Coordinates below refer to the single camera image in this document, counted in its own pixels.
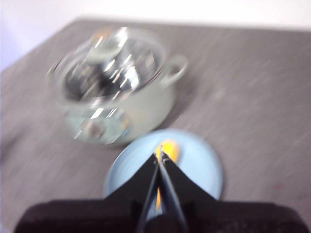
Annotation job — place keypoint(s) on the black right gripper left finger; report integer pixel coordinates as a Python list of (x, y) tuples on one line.
[(97, 216)]

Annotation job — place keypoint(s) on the yellow corn cob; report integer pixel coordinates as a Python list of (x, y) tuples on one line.
[(170, 148)]

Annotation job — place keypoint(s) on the sage green electric steamer pot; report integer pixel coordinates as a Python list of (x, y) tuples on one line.
[(150, 109)]

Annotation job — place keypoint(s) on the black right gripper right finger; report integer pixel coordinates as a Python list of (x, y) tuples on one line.
[(218, 216)]

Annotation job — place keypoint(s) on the blue round plate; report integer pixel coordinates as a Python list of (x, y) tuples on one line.
[(199, 165)]

